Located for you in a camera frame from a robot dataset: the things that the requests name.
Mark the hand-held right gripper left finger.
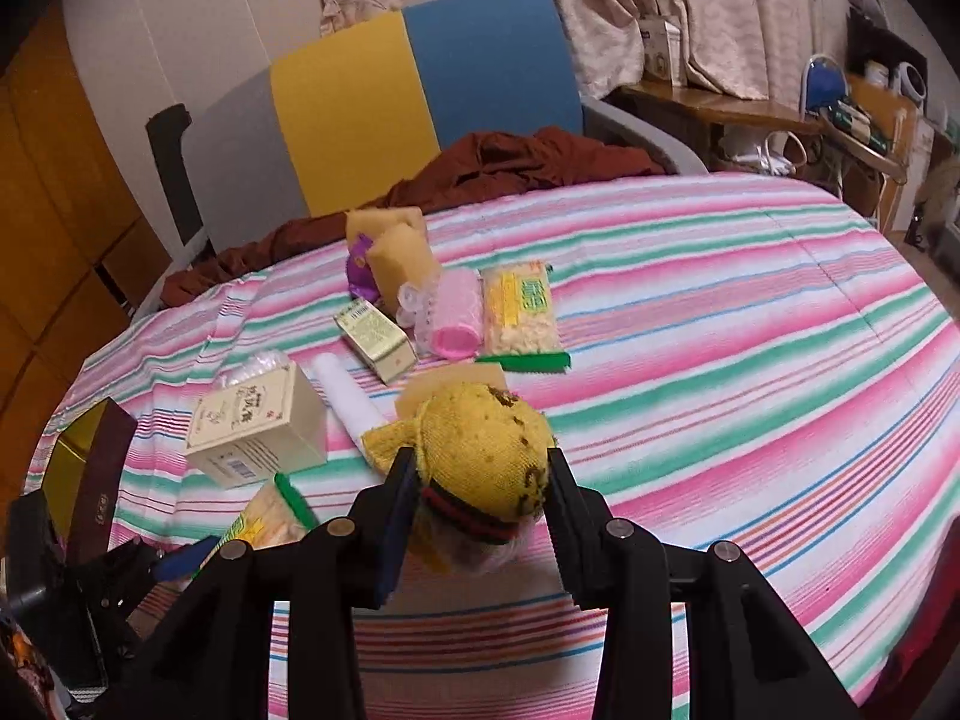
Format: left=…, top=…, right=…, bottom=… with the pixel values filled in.
left=97, top=447, right=421, bottom=720

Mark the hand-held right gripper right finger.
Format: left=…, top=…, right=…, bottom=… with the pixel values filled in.
left=546, top=447, right=863, bottom=720

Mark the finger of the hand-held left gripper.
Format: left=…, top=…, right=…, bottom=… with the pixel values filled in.
left=71, top=536, right=220, bottom=620

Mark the yellow knit hat doll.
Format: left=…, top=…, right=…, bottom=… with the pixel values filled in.
left=364, top=381, right=560, bottom=572

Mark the cream green long box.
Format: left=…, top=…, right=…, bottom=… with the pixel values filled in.
left=334, top=298, right=419, bottom=386

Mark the clear snack packet green seal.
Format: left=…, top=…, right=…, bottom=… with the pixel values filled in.
left=193, top=471, right=320, bottom=578

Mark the maroon gold box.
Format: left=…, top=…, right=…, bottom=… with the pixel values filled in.
left=41, top=396, right=140, bottom=568

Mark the white tube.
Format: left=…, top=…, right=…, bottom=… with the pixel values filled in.
left=311, top=352, right=392, bottom=470

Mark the cream square box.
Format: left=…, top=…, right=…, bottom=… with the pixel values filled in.
left=185, top=364, right=329, bottom=491

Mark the pink hair rollers pack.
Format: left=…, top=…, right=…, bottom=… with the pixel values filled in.
left=397, top=270, right=482, bottom=361

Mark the yellow sponge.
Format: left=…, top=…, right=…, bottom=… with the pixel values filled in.
left=345, top=206, right=425, bottom=250
left=365, top=223, right=443, bottom=316

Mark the pink striped blanket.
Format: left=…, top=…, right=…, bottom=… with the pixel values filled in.
left=22, top=171, right=960, bottom=720

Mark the purple snack packet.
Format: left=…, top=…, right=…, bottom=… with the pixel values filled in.
left=345, top=234, right=383, bottom=302

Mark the wooden wardrobe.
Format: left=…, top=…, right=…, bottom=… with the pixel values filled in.
left=0, top=0, right=175, bottom=481

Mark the rust brown cloth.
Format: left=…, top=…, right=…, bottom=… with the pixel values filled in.
left=161, top=127, right=666, bottom=308

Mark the grey yellow blue headboard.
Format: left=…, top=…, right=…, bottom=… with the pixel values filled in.
left=146, top=0, right=707, bottom=316

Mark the wooden desk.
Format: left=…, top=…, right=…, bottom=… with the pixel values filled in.
left=607, top=81, right=826, bottom=166

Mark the white carton box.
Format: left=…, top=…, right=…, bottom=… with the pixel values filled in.
left=640, top=15, right=685, bottom=86

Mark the white round appliance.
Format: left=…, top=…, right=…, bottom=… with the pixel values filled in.
left=889, top=60, right=932, bottom=103

